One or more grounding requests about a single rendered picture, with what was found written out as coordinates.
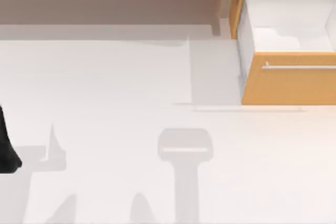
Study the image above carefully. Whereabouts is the long metal handle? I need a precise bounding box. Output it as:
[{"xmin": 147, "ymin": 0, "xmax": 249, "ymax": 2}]
[{"xmin": 261, "ymin": 61, "xmax": 336, "ymax": 70}]

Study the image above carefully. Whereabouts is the white pulled-out drawer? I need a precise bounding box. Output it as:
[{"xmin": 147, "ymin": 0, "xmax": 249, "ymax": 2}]
[{"xmin": 236, "ymin": 0, "xmax": 336, "ymax": 83}]

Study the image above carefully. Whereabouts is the pale wooden drawer front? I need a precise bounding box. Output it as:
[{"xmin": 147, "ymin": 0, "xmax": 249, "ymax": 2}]
[{"xmin": 240, "ymin": 51, "xmax": 336, "ymax": 106}]

